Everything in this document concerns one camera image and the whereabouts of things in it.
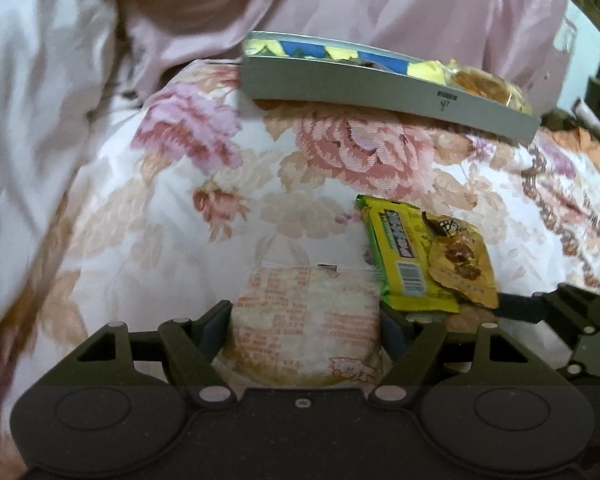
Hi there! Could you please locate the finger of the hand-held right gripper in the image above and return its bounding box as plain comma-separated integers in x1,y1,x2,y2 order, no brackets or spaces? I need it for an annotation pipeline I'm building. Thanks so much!
495,282,600,333
555,330,600,382

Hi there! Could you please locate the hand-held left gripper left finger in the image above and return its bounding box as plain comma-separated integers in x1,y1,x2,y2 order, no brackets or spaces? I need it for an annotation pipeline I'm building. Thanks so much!
74,299,237,407

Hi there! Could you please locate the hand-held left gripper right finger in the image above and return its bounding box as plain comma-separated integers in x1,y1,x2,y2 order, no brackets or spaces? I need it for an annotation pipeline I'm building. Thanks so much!
369,307,557,406

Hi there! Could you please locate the golden brown snack packet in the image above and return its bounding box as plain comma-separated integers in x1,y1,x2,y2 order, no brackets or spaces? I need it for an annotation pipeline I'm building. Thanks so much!
421,211,500,310

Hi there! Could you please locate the green and yellow snack packet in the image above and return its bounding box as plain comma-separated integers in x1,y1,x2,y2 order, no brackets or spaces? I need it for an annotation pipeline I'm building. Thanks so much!
356,195,462,315

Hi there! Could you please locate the round rice cracker packet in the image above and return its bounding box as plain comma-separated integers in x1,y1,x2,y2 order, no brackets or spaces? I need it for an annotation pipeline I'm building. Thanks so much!
215,262,387,390

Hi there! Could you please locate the grey tray with colourful print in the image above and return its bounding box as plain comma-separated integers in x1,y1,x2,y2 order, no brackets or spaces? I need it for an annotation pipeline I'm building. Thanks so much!
237,31,542,147

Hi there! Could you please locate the floral bedsheet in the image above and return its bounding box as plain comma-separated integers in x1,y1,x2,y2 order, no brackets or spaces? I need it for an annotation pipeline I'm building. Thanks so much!
0,57,600,461

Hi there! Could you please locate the orange cloth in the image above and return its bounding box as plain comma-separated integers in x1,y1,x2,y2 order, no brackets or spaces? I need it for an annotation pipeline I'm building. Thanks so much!
550,127,600,173

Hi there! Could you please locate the yellow round pastry packet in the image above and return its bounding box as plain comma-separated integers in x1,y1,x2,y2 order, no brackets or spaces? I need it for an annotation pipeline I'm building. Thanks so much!
445,57,535,115

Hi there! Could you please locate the white quilt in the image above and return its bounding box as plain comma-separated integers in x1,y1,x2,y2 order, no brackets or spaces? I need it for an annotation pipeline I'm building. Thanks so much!
0,0,151,361

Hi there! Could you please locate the pink satin sheet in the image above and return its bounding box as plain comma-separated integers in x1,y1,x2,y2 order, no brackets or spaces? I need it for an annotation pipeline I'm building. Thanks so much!
0,0,578,111

